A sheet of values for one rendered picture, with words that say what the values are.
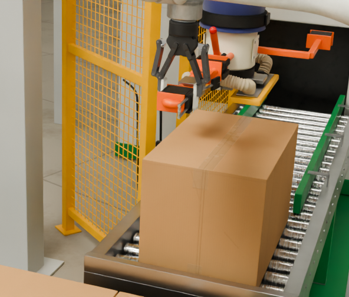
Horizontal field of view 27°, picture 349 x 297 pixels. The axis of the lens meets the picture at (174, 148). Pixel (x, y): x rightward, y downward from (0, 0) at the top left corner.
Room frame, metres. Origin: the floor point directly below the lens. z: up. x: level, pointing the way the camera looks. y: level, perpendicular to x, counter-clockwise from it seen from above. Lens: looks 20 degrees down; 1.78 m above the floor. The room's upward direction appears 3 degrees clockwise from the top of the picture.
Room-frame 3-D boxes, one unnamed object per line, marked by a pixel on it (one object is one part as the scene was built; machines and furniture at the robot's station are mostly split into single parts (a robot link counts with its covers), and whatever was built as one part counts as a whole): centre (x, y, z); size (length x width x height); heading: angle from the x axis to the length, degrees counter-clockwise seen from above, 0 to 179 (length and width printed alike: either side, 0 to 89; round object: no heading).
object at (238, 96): (2.41, -0.26, 1.15); 0.34 x 0.10 x 0.05; 164
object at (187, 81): (1.99, -0.04, 1.24); 0.07 x 0.07 x 0.04; 74
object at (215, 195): (2.40, -0.18, 0.75); 0.60 x 0.40 x 0.40; 163
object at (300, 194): (3.44, -0.77, 0.60); 1.60 x 0.11 x 0.09; 163
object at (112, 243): (3.27, -0.10, 0.50); 2.31 x 0.05 x 0.19; 163
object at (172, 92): (1.86, 0.01, 1.24); 0.08 x 0.07 x 0.05; 164
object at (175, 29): (1.86, -0.01, 1.40); 0.08 x 0.07 x 0.09; 73
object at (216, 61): (2.20, -0.10, 1.25); 0.10 x 0.08 x 0.06; 74
